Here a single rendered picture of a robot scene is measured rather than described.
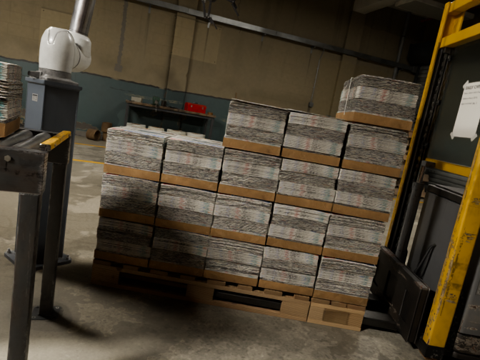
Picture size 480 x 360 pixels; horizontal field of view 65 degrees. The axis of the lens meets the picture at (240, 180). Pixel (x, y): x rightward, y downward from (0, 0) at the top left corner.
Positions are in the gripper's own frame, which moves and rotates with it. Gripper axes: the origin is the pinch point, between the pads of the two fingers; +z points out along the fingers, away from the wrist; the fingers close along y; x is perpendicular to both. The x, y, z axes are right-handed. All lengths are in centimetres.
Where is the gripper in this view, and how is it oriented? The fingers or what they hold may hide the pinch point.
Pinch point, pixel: (226, 20)
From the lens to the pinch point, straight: 223.6
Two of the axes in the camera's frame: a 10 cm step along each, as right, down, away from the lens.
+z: 4.9, 7.8, 3.9
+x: 0.9, 4.0, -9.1
